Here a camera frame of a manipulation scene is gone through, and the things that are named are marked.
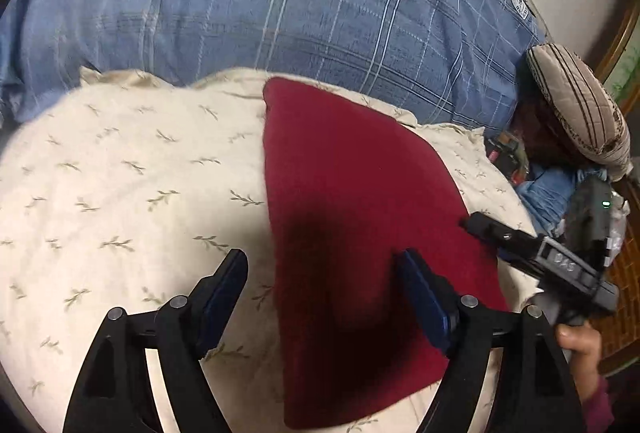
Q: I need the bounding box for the blue denim cloth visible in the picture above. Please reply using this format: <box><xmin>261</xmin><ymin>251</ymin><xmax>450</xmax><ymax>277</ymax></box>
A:
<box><xmin>517</xmin><ymin>166</ymin><xmax>608</xmax><ymax>239</ymax></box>

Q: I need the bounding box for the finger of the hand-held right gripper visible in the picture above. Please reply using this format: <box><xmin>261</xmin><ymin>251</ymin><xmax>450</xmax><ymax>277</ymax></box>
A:
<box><xmin>459</xmin><ymin>212</ymin><xmax>546</xmax><ymax>266</ymax></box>

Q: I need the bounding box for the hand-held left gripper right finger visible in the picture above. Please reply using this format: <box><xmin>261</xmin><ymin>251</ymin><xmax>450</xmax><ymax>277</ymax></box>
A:
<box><xmin>397</xmin><ymin>249</ymin><xmax>587</xmax><ymax>433</ymax></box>

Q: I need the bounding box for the wooden frame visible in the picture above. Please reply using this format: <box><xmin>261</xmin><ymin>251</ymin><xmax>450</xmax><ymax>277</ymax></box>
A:
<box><xmin>592</xmin><ymin>6</ymin><xmax>640</xmax><ymax>104</ymax></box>

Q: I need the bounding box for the person's right forearm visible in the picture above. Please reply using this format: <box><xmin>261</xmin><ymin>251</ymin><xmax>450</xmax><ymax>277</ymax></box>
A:
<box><xmin>580</xmin><ymin>373</ymin><xmax>621</xmax><ymax>433</ymax></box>

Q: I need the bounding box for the dark red garment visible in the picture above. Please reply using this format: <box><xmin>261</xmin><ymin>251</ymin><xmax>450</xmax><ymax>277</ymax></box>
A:
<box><xmin>262</xmin><ymin>76</ymin><xmax>512</xmax><ymax>430</ymax></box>

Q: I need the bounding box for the person's right hand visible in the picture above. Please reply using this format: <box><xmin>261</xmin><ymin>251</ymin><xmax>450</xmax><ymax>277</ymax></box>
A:
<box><xmin>555</xmin><ymin>324</ymin><xmax>604</xmax><ymax>382</ymax></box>

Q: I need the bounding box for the striped quilted cushion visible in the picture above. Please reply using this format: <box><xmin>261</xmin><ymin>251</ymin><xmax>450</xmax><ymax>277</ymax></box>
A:
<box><xmin>525</xmin><ymin>43</ymin><xmax>632</xmax><ymax>181</ymax></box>

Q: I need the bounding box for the cream leaf-print pillow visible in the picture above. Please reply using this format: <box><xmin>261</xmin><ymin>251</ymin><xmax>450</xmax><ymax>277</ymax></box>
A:
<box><xmin>0</xmin><ymin>67</ymin><xmax>538</xmax><ymax>433</ymax></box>

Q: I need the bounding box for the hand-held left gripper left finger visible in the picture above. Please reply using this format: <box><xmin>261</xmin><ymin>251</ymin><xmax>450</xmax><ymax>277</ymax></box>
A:
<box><xmin>62</xmin><ymin>249</ymin><xmax>250</xmax><ymax>433</ymax></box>

